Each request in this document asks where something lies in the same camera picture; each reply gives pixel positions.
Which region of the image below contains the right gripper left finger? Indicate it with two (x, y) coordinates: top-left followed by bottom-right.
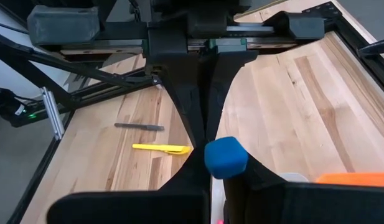
(46, 145), (212, 224)

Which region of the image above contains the bright yellow clip pen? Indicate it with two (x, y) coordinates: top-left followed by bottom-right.
(131, 143), (193, 156)

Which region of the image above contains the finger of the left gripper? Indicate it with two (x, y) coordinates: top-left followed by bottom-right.
(205, 42), (260, 141)
(147, 29), (207, 149)

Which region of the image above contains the silver frame bracket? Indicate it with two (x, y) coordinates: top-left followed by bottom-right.
(41, 86), (65, 141)

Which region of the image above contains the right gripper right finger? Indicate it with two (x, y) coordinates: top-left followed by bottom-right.
(223, 152), (384, 224)

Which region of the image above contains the pink pen with blue cap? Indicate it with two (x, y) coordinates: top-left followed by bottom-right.
(204, 136), (250, 180)

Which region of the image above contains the orange plastic box lid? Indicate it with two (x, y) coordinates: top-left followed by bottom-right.
(315, 172), (384, 188)

